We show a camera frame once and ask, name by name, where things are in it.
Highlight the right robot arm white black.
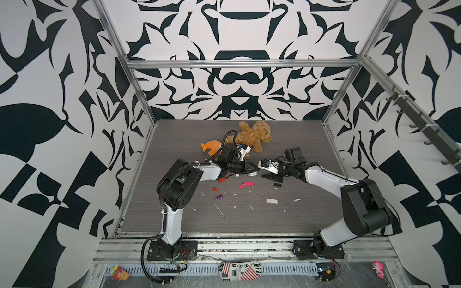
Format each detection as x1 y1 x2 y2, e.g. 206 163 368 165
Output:
258 147 401 260

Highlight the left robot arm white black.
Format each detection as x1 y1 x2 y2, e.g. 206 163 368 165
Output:
141 130 258 261

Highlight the orange plush fish toy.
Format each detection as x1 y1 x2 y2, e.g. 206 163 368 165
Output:
200 140 222 157

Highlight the brown teddy bear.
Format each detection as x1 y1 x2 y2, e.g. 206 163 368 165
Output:
235 121 272 153

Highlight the printed label sticker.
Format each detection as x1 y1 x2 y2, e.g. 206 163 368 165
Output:
218 260 262 282

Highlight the pink toy figure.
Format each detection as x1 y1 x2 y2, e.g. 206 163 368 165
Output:
372 261 384 279

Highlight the colourful small toy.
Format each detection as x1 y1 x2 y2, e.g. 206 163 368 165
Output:
111 265 130 281

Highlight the aluminium frame post left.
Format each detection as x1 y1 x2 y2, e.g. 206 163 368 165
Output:
92 0 157 126

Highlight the wall hook rack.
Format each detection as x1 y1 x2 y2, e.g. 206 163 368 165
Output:
386 86 461 174

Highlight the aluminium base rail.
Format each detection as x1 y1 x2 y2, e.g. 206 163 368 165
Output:
92 236 399 264

